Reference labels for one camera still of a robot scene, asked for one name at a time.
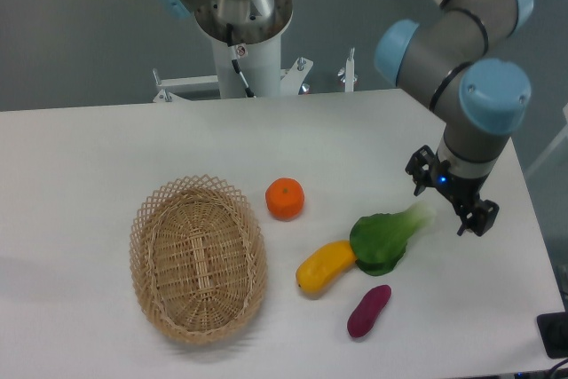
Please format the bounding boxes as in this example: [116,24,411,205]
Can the purple sweet potato toy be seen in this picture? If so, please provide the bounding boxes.
[346,285,392,339]

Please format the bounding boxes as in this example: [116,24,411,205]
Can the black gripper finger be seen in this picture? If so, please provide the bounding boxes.
[457,200,500,236]
[405,145,438,196]

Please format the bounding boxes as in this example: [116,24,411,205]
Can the yellow squash toy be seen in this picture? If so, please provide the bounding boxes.
[296,240,357,295]

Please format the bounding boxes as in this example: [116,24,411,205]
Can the green bok choy vegetable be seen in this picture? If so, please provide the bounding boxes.
[349,201,436,276]

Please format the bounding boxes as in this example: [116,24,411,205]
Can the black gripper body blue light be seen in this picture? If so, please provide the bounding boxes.
[432,161,487,219]

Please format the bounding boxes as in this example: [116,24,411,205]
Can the black cable on pedestal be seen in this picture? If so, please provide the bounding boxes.
[225,22,256,99]

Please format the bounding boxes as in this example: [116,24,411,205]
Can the orange tangerine toy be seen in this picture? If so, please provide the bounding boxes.
[264,178,305,221]

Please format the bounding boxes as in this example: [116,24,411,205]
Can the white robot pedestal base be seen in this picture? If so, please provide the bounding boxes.
[152,0,359,104]

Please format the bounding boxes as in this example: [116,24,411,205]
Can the woven wicker basket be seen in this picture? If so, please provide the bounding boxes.
[130,175,268,345]

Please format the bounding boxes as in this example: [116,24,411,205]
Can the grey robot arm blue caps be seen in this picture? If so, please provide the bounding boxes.
[161,0,533,235]

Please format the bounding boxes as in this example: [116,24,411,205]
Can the black device at table edge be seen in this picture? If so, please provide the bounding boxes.
[536,312,567,359]

